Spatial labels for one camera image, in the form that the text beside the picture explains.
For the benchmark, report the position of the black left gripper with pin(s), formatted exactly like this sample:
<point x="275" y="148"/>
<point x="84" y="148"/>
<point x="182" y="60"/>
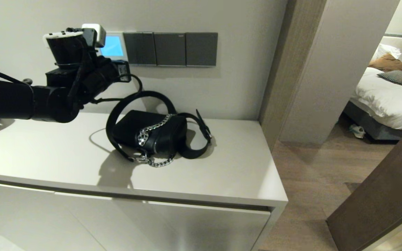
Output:
<point x="92" y="78"/>

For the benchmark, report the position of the white wall thermostat panel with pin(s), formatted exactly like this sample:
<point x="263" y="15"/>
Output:
<point x="114" y="47"/>

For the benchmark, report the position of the white cabinet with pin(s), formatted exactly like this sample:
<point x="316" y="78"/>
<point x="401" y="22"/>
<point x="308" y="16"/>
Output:
<point x="65" y="160"/>

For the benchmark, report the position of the white cabinet door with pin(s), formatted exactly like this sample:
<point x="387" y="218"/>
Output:
<point x="12" y="219"/>
<point x="194" y="226"/>

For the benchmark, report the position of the light shoe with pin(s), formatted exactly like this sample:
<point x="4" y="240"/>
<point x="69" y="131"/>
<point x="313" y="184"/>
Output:
<point x="357" y="131"/>

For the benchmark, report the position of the bed with white duvet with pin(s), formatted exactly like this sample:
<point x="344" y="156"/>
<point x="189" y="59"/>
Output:
<point x="386" y="99"/>

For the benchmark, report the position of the brown cushion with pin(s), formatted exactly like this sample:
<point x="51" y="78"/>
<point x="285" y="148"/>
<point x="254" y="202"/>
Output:
<point x="389" y="63"/>

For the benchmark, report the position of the grey checkered pillow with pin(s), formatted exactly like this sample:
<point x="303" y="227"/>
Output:
<point x="400" y="78"/>

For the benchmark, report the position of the white pillow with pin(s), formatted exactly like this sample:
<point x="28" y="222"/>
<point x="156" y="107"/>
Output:
<point x="401" y="43"/>

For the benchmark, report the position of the dark brown wooden door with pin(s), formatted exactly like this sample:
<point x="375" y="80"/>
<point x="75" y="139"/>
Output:
<point x="386" y="195"/>

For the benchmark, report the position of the dark grey switch panel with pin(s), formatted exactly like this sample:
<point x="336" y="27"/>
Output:
<point x="140" y="48"/>

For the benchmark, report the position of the grey single rocker wall switch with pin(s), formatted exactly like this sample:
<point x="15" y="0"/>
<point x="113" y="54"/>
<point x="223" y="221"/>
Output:
<point x="201" y="49"/>
<point x="170" y="49"/>

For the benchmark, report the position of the wooden door frame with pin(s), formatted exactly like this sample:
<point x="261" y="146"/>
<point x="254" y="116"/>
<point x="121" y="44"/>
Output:
<point x="288" y="69"/>

